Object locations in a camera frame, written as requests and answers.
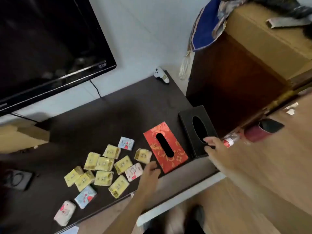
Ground person's right hand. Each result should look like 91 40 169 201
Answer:
203 136 236 173

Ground person's left hand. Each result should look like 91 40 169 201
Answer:
137 161 161 195

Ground red floral tissue box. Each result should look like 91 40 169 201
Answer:
143 122 189 174

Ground black tissue box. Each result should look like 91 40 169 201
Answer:
178 105 219 159

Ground blue tissue packet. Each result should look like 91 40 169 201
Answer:
74 185 97 209
118 136 135 151

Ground group of yellow tissue packets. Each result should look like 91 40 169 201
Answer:
64 144 153 199

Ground person's right forearm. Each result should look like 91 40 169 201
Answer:
225 159 312 217

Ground person's left forearm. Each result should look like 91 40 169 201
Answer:
103 190 150 234

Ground person's black trousers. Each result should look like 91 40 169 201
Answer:
144 204 208 234

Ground small open cardboard box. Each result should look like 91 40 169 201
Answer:
0 119 51 154

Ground clear bottle red label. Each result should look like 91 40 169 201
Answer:
222 133 242 149

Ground maroon and black slipper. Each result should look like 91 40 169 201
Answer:
244 118 285 143

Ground brown wooden cabinet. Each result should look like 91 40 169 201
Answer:
186 30 312 144

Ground white crumpled paper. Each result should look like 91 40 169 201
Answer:
284 102 299 116

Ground white game controller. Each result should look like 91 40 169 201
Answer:
154 67 170 84

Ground white paper sheet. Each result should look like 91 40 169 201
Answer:
59 225 80 234

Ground blue fringed cloth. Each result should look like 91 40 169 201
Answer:
179 0 228 81

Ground grey floral cloth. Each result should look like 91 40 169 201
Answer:
212 0 249 38

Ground grey cardboard strip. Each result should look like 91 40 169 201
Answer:
266 16 312 29

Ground dark patterned cloth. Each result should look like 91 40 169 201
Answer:
246 0 312 20

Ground black flat television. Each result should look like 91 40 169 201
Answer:
0 0 117 117

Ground gold cabinet handle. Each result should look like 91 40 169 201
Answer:
264 89 302 112

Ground black television power cable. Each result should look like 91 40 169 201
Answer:
89 80 103 99

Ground short black television cable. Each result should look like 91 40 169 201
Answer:
9 112 41 124

